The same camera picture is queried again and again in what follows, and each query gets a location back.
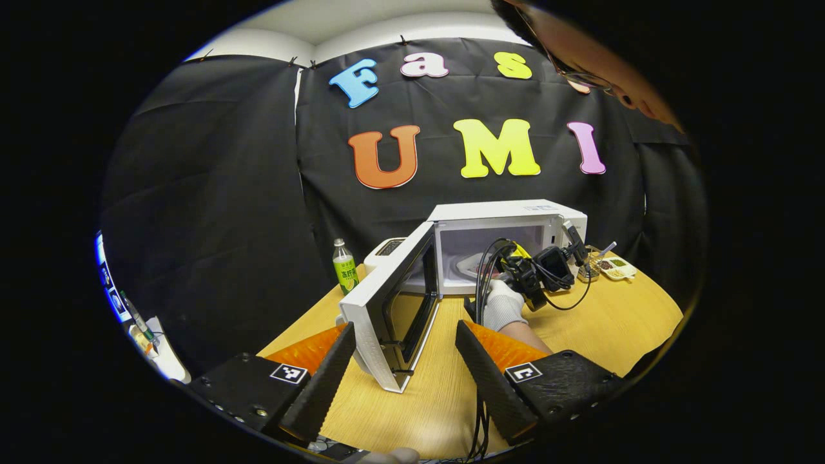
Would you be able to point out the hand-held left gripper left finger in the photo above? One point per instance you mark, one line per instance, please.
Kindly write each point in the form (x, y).
(329, 386)

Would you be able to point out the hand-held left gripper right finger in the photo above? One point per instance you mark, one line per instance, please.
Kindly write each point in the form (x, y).
(490, 393)

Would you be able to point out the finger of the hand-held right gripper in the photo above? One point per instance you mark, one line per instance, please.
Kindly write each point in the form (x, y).
(521, 249)

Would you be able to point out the white microwave oven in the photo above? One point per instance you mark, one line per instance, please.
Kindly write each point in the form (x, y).
(490, 211)

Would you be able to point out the metal spoon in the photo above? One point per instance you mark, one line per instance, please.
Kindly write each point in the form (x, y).
(608, 247)

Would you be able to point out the white divided snack tray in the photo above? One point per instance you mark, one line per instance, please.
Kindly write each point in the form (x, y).
(619, 267)

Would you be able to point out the green label drink bottle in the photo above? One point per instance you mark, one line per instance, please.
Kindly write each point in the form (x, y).
(345, 270)

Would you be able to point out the white toaster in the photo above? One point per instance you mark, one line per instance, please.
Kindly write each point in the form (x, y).
(380, 254)

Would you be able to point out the white paper sheet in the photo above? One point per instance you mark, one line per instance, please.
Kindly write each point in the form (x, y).
(171, 361)

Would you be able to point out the person's glasses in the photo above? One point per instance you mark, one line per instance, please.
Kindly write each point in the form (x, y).
(583, 80)

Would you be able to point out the small beige object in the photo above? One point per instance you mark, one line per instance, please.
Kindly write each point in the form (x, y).
(143, 341)

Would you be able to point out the green marker pen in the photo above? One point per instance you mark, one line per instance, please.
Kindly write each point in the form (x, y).
(138, 320)

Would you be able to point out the person's head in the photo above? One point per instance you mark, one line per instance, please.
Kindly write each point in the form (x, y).
(599, 58)

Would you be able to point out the black backdrop cloth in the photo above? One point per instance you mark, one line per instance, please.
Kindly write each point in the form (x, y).
(225, 193)

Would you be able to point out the blue white display screen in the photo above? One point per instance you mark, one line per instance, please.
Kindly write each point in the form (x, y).
(106, 277)

